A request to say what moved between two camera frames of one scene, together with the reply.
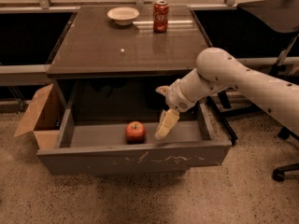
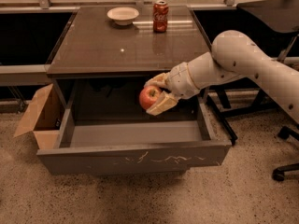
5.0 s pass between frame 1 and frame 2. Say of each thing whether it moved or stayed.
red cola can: stayed
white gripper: moved
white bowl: stayed
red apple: moved
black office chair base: stayed
